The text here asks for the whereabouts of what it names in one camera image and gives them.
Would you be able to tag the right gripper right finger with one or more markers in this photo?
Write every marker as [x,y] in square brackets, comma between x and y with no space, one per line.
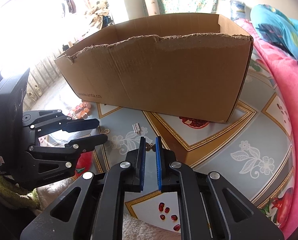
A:
[166,179]

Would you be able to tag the pink floral blanket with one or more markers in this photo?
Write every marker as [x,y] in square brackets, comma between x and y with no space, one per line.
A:
[285,71]

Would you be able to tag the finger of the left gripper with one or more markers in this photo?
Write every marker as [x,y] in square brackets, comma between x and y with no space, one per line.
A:
[80,125]
[87,144]

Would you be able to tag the gold clasp earring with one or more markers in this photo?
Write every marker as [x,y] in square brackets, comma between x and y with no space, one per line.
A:
[150,147]

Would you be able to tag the blue patterned pillow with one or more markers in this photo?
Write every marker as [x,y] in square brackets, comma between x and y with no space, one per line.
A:
[276,28]

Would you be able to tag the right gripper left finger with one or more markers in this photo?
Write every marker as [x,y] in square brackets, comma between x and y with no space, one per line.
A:
[134,181]

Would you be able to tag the small silver hair clip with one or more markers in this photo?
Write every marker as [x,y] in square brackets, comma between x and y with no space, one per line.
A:
[136,128]

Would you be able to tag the brown cardboard box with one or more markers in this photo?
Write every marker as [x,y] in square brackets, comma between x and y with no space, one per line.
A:
[184,64]

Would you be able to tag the floral fruit-print bedsheet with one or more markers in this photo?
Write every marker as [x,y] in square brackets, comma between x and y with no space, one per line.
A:
[253,151]

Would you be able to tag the green knit sleeve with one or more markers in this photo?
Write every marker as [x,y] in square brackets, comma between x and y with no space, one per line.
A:
[15,197]

